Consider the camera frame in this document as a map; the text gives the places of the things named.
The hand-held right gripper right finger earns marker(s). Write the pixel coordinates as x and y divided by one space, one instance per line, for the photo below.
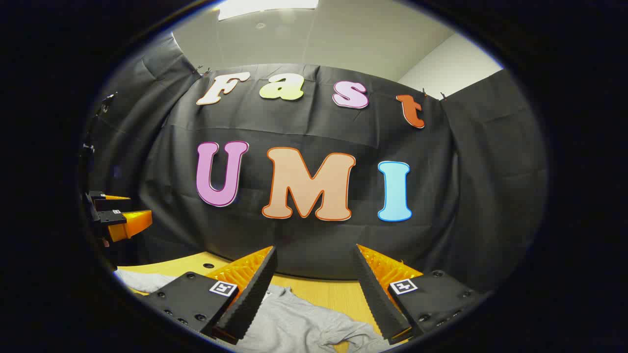
375 294

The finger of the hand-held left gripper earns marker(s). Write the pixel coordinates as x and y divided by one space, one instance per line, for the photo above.
110 203
130 223

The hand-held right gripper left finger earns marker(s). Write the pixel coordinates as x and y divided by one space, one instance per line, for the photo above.
255 294

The grey hooded sweatshirt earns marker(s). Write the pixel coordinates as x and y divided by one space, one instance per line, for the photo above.
304 323

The dark clamp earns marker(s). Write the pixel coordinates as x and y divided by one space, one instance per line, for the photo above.
107 100

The black backdrop cloth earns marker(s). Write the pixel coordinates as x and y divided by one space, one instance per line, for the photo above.
294 122

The rectangular ceiling light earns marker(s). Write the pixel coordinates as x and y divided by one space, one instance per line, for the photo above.
267 7

